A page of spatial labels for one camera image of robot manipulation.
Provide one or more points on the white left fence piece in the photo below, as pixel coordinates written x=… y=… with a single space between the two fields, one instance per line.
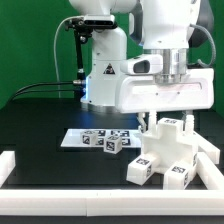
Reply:
x=7 y=164

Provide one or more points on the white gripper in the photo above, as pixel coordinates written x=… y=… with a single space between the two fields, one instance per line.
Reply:
x=139 y=94

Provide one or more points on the white chair back frame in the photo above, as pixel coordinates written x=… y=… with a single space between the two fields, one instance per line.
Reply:
x=208 y=148

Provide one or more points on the white fiducial tag sheet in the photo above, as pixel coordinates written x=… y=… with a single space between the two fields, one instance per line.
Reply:
x=130 y=137

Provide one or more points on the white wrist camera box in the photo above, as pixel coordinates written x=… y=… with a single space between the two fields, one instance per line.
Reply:
x=143 y=65

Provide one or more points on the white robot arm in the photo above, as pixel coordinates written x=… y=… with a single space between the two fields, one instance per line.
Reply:
x=165 y=27

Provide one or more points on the white tagged cube nut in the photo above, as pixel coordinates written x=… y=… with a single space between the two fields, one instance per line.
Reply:
x=113 y=144

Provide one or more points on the white front fence bar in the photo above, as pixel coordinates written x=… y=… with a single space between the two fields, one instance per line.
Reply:
x=111 y=202

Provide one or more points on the white chair seat tray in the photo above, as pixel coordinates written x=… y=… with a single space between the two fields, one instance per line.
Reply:
x=170 y=140

